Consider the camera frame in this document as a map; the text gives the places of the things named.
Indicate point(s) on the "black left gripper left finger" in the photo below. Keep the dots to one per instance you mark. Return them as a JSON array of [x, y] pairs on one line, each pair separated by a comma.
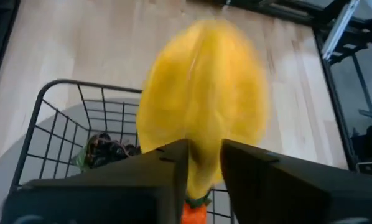
[[111, 193]]

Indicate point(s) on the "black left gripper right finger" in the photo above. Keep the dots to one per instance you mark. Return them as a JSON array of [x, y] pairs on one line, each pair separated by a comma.
[[298, 193]]

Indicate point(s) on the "purple toy grape bunch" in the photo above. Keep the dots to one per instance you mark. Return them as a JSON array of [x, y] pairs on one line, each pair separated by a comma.
[[108, 152]]

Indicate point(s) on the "orange toy carrot green top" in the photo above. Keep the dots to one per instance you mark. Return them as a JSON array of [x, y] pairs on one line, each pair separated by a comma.
[[192, 216]]

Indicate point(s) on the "yellow ridged toy fruit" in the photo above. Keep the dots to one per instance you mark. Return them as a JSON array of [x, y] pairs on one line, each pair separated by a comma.
[[204, 99]]

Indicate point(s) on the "grey rectangular device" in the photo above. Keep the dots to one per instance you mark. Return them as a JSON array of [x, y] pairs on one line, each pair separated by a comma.
[[369, 170]]

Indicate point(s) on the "black aluminium table frame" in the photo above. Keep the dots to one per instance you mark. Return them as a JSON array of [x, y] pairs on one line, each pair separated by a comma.
[[334, 93]]

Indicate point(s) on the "silver metal bracket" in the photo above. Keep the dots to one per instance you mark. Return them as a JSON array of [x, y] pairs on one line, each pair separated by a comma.
[[338, 34]]

